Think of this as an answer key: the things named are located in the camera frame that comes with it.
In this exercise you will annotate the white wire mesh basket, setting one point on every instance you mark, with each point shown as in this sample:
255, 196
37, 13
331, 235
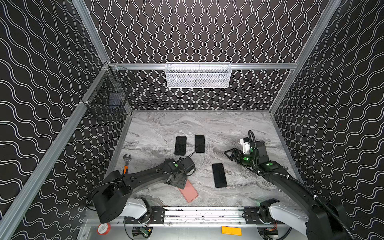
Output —
198, 78

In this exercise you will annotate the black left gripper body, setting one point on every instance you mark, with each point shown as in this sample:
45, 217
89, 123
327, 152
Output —
180, 181

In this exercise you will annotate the horizontal aluminium back rail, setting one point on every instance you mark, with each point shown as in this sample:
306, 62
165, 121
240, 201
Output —
233, 66

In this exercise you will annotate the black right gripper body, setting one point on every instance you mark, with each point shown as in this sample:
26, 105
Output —
238, 154

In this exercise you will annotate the red tape roll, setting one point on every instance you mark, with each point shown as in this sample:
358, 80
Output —
103, 229

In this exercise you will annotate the yellow block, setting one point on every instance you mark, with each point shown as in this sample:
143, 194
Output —
233, 231

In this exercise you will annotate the right aluminium corner post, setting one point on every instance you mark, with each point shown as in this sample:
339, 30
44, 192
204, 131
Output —
314, 37

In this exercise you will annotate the black wire mesh basket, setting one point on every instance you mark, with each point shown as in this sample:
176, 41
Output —
108, 102

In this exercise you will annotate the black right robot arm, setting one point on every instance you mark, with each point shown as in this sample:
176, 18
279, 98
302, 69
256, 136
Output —
317, 218

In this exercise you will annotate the light blue phone case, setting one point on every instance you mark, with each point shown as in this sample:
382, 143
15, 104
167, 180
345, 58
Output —
200, 144

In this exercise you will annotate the orange handled wrench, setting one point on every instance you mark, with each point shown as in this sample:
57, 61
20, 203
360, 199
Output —
127, 159

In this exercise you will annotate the aluminium corner frame post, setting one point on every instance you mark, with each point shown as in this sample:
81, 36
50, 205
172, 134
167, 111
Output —
91, 29

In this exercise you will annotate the black smartphone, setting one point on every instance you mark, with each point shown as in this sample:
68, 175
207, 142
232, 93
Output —
219, 176

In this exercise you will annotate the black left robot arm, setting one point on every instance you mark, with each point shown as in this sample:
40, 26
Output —
112, 198

